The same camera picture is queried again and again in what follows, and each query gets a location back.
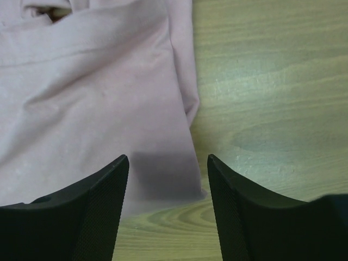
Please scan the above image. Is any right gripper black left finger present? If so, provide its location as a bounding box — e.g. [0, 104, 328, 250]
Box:
[1, 155, 129, 260]

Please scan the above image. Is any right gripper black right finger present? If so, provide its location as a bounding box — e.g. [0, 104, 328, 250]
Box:
[207, 154, 347, 260]

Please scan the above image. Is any dusty pink mario t-shirt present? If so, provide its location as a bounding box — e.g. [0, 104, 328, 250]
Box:
[1, 1, 206, 217]

